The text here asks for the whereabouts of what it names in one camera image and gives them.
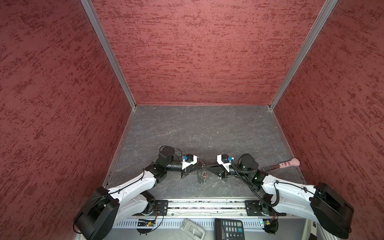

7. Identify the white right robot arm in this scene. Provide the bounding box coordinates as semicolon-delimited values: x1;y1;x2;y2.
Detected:
205;154;354;239

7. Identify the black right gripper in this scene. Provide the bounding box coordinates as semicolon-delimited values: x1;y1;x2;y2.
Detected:
206;160;251;183

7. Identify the aluminium corner post left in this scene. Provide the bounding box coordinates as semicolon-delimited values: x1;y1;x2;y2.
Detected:
81;0;137;111

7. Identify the aluminium corner post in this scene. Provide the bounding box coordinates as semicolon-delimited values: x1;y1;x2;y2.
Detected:
269;0;338;112
81;0;137;111

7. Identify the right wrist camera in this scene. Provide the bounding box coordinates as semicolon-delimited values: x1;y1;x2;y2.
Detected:
217;154;234;173

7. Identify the aluminium mounting rail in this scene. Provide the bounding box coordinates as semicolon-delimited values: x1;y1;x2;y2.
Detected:
86;197;326;219

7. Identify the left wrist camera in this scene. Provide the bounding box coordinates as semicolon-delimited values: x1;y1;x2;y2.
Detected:
182;154;198;170

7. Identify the pink handled knife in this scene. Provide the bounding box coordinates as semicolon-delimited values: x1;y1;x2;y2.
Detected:
262;158;300;172

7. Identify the aluminium corner post right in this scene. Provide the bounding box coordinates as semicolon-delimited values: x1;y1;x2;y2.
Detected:
269;0;338;112

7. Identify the black desk calculator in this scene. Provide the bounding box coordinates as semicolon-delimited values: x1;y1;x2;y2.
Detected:
214;219;245;240

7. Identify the grey plastic device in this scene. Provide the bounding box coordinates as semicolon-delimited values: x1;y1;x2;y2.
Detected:
180;219;206;240

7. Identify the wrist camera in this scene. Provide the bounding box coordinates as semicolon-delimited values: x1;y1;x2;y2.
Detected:
182;154;198;170
217;154;234;173

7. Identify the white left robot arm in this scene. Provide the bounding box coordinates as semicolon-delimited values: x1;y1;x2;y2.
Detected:
73;146;204;240

